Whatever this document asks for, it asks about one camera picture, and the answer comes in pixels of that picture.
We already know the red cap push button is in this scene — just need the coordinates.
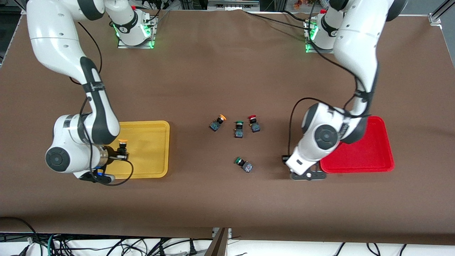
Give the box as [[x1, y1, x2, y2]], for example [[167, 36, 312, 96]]
[[247, 115, 261, 133]]

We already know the yellow plastic tray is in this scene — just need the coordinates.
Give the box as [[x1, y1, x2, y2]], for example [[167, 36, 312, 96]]
[[101, 121, 170, 179]]

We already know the brown table cover mat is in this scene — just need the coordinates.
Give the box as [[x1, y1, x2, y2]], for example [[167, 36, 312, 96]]
[[0, 10, 455, 246]]

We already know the red plastic tray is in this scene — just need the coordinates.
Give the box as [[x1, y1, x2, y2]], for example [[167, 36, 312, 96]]
[[320, 116, 395, 174]]

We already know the brown wooden table beam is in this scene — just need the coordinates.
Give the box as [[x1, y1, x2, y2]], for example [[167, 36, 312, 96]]
[[204, 228, 230, 256]]

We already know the colourful packaging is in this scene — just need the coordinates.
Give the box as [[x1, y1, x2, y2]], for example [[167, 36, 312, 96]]
[[293, 0, 320, 10]]

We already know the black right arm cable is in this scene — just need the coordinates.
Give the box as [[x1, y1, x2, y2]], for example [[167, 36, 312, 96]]
[[69, 21, 135, 186]]

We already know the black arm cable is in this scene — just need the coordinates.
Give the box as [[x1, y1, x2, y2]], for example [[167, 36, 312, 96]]
[[69, 21, 135, 186], [287, 0, 374, 159]]

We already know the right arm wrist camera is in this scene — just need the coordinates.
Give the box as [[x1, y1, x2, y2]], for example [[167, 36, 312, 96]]
[[79, 170, 116, 185]]

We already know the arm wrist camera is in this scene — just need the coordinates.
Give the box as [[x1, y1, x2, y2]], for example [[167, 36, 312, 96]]
[[290, 170, 327, 181], [79, 170, 116, 185]]

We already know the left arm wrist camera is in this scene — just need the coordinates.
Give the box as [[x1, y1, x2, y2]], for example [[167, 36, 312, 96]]
[[290, 170, 327, 181]]

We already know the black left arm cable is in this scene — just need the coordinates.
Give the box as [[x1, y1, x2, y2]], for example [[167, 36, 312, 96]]
[[287, 0, 374, 159]]

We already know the long black table cable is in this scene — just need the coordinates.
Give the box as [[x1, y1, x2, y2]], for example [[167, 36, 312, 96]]
[[243, 10, 313, 31]]

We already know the black base cable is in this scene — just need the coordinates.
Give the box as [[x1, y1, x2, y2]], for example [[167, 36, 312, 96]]
[[144, 9, 170, 25]]

